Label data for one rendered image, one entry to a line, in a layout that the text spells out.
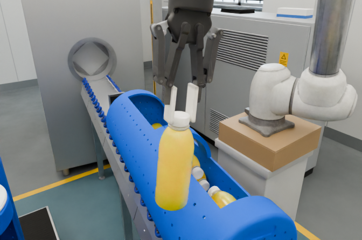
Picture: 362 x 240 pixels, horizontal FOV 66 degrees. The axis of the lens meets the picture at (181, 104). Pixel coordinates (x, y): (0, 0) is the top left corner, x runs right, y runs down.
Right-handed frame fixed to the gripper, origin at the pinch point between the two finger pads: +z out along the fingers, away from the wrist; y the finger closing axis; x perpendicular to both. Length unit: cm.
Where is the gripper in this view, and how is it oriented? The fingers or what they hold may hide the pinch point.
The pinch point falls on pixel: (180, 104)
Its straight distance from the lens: 51.5
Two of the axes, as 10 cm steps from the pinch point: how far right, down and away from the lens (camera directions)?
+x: 4.5, 3.1, -8.4
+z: -0.9, 9.5, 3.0
